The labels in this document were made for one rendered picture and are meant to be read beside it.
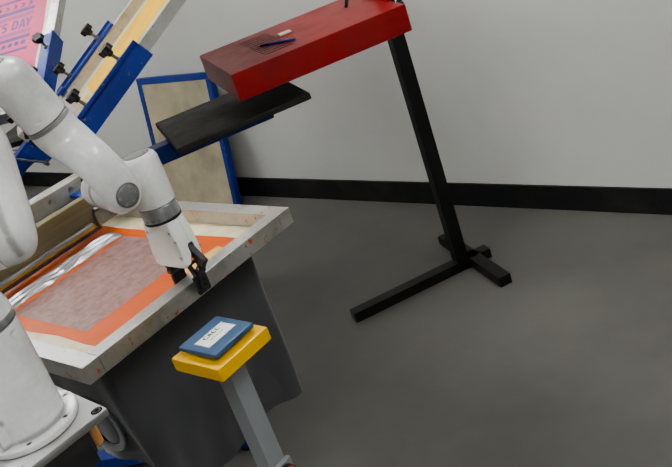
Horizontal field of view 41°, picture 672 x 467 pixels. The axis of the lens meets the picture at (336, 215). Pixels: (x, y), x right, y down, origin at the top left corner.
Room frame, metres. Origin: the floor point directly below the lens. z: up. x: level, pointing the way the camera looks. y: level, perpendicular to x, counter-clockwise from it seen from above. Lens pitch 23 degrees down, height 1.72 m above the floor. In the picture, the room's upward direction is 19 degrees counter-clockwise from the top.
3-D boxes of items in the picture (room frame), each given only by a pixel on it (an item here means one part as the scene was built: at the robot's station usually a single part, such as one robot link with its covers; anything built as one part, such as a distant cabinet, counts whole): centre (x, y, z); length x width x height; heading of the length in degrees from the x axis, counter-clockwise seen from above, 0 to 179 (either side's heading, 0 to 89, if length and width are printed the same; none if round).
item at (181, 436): (1.69, 0.37, 0.74); 0.45 x 0.03 x 0.43; 133
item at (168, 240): (1.63, 0.32, 1.09); 0.10 x 0.08 x 0.11; 43
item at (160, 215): (1.63, 0.32, 1.15); 0.09 x 0.07 x 0.03; 43
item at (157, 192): (1.61, 0.35, 1.22); 0.15 x 0.10 x 0.11; 122
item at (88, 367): (1.90, 0.57, 0.97); 0.79 x 0.58 x 0.04; 43
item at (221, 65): (2.99, -0.08, 1.06); 0.61 x 0.46 x 0.12; 103
